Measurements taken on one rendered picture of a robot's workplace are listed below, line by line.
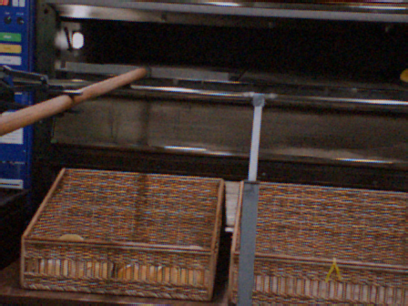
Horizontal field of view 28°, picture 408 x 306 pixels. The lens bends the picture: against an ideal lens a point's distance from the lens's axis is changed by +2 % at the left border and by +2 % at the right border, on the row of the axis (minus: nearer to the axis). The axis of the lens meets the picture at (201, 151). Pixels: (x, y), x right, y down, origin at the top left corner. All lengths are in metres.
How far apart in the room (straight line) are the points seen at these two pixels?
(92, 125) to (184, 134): 0.32
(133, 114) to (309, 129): 0.60
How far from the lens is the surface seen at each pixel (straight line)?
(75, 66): 2.83
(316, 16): 2.60
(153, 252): 2.36
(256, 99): 2.36
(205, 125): 2.77
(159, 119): 2.79
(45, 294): 2.41
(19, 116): 1.44
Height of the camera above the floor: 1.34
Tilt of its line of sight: 8 degrees down
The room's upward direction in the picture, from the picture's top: 3 degrees clockwise
